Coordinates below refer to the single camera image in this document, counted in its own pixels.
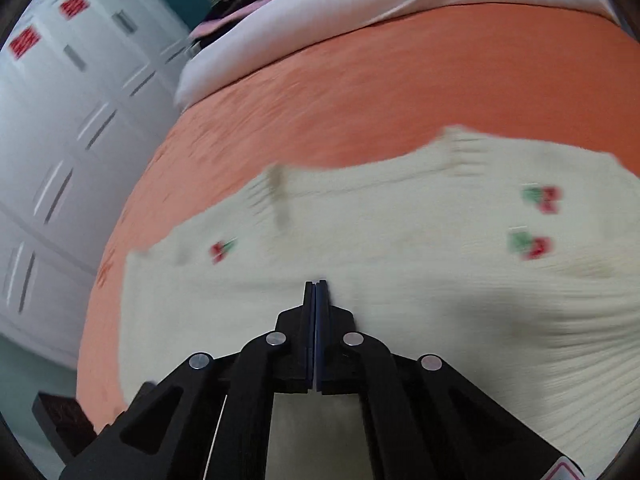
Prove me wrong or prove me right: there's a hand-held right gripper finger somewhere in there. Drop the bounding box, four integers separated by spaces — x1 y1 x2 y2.
315 280 587 480
59 280 317 480

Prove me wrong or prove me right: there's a cream knit cherry sweater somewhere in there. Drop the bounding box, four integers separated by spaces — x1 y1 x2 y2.
118 125 640 480

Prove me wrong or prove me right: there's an orange bed sheet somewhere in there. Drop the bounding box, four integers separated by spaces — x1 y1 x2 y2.
76 2 640 433

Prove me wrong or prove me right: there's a dark brown box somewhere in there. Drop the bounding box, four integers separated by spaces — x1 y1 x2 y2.
32 392 97 462

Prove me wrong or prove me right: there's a white duvet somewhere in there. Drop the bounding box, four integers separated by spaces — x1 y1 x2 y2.
174 0 623 111

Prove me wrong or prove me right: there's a white wardrobe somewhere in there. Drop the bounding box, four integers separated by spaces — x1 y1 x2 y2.
0 0 193 368

